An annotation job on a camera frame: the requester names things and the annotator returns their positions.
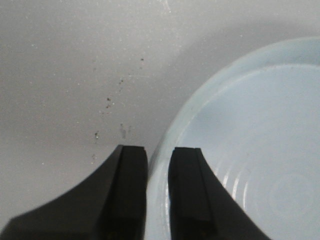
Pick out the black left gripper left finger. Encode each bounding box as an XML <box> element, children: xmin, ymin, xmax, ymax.
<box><xmin>0</xmin><ymin>145</ymin><xmax>147</xmax><ymax>240</ymax></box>

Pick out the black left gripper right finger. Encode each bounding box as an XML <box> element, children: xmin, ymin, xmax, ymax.
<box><xmin>168</xmin><ymin>147</ymin><xmax>268</xmax><ymax>240</ymax></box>

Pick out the light blue round plate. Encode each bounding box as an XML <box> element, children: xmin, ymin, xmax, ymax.
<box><xmin>144</xmin><ymin>36</ymin><xmax>320</xmax><ymax>240</ymax></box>

